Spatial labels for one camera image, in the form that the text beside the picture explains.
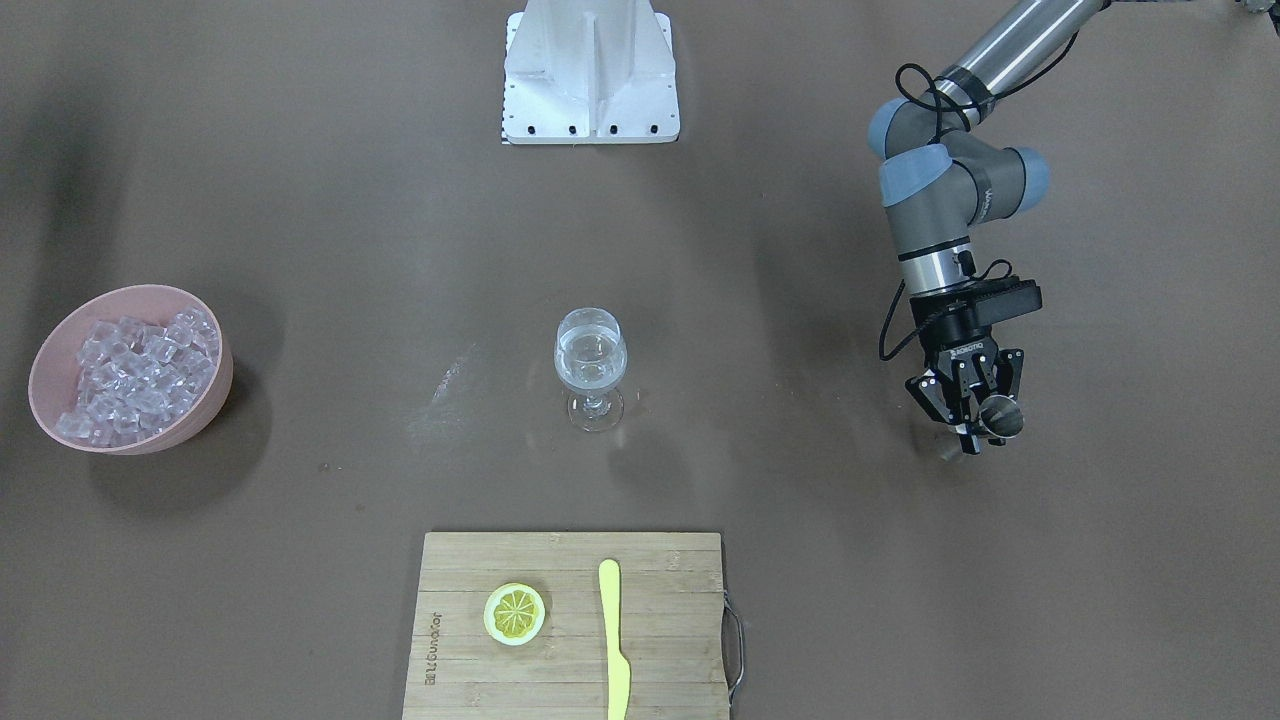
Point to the clear ice cubes pile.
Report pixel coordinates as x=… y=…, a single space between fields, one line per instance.
x=137 y=379

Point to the bamboo cutting board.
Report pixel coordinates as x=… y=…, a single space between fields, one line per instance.
x=673 y=609

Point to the clear wine glass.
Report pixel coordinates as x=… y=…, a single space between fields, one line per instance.
x=591 y=358

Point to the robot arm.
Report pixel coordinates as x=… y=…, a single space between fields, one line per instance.
x=938 y=182

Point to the yellow lemon slice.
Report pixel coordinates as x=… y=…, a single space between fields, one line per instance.
x=513 y=614

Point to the pink bowl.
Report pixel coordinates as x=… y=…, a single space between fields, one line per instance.
x=53 y=375

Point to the yellow plastic knife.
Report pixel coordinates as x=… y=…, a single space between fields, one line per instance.
x=619 y=672

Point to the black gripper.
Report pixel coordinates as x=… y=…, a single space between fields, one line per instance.
x=958 y=330

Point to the steel cocktail jigger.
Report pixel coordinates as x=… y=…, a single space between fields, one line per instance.
x=993 y=422

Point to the white column base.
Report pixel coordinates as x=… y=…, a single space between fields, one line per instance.
x=589 y=73

